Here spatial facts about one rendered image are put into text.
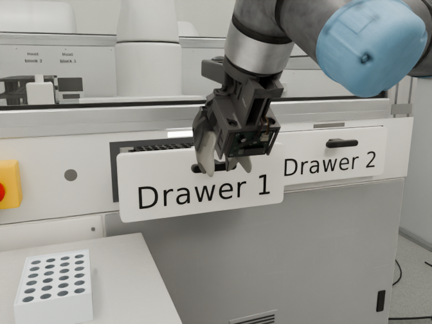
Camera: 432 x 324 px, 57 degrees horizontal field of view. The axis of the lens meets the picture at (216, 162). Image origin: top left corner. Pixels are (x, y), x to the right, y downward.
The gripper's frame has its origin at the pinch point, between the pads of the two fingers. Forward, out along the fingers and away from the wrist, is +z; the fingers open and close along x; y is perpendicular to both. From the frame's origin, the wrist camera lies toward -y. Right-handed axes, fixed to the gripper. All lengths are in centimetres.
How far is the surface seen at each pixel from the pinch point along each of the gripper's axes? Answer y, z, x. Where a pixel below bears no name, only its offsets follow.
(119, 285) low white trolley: 12.5, 10.2, -16.2
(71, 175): -10.1, 12.0, -21.3
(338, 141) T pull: -7.8, 6.0, 30.2
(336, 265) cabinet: 6, 35, 36
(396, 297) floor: -7, 116, 117
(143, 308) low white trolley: 18.1, 6.3, -13.9
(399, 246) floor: -41, 141, 161
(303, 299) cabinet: 10, 41, 28
